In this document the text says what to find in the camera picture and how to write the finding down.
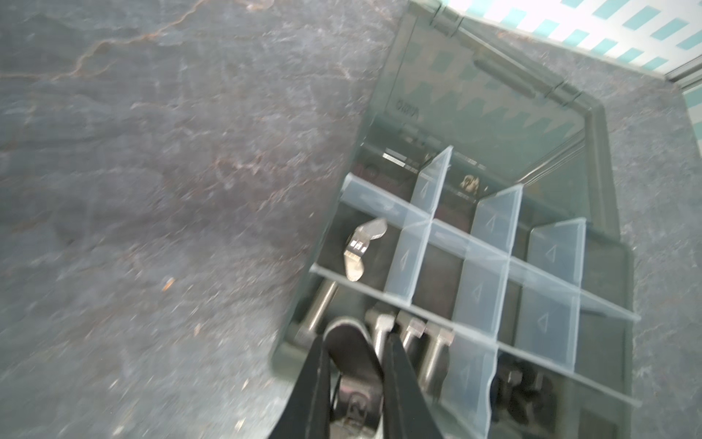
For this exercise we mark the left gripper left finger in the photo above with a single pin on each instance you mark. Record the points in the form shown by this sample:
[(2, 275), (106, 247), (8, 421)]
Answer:
[(307, 412)]

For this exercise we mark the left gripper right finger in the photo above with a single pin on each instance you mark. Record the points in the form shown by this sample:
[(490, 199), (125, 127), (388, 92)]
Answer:
[(405, 411)]

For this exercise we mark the silver wing nut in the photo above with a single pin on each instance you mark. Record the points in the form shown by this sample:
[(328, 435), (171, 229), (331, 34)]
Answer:
[(358, 396), (358, 244)]

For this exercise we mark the silver bolt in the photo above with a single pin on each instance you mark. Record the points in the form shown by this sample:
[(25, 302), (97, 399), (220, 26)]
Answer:
[(307, 330), (439, 338), (411, 329), (380, 325)]

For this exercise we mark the black screw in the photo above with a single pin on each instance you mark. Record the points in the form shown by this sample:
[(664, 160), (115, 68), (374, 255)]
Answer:
[(523, 394)]

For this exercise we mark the grey plastic organizer box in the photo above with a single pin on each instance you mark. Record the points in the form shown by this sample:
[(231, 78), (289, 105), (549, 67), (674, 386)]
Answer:
[(495, 178)]

